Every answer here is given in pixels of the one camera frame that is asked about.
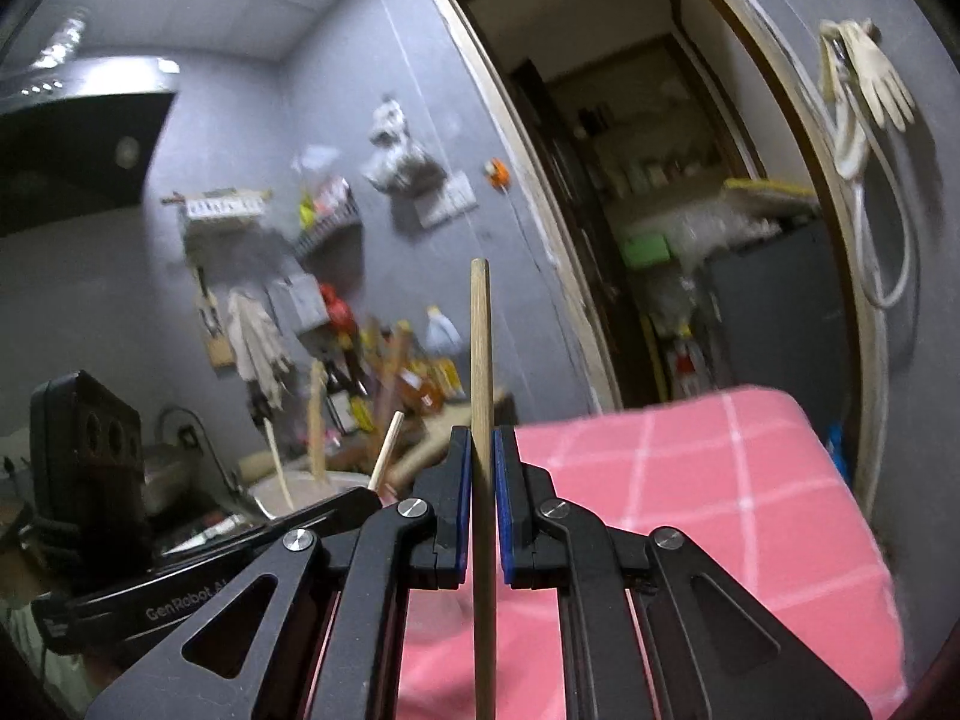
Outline green box on shelf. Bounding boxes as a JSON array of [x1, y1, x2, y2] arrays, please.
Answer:
[[620, 232, 672, 271]]

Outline plastic bag on wall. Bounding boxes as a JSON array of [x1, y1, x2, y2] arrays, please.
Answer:
[[361, 96, 446, 200]]

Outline pink checked tablecloth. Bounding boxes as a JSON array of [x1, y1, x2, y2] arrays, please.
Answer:
[[395, 387, 908, 718]]

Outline white rubber gloves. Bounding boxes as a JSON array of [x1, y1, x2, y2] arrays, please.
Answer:
[[818, 20, 916, 132]]

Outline white plastic utensil holder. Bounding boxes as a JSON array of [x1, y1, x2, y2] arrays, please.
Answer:
[[249, 470, 370, 518]]

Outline dark grey cabinet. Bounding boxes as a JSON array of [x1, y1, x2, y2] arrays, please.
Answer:
[[704, 221, 850, 434]]

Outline black range hood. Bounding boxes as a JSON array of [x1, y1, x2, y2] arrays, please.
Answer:
[[2, 55, 181, 236]]

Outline short chopstick near left gripper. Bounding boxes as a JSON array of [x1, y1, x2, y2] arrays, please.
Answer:
[[368, 411, 405, 496]]

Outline pale wooden chopstick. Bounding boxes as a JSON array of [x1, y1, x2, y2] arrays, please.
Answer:
[[308, 359, 327, 483]]

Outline wall power socket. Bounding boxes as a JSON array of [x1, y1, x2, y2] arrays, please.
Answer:
[[413, 171, 478, 229]]

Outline white wall rack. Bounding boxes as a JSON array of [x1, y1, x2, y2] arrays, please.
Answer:
[[161, 188, 274, 229]]

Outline orange wall hook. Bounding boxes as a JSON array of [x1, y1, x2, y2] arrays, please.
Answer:
[[483, 158, 511, 192]]

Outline hanging white towel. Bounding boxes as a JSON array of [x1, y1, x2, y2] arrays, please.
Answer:
[[226, 289, 293, 410]]

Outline clear oil jug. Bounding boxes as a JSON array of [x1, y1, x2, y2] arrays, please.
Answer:
[[423, 305, 466, 358]]

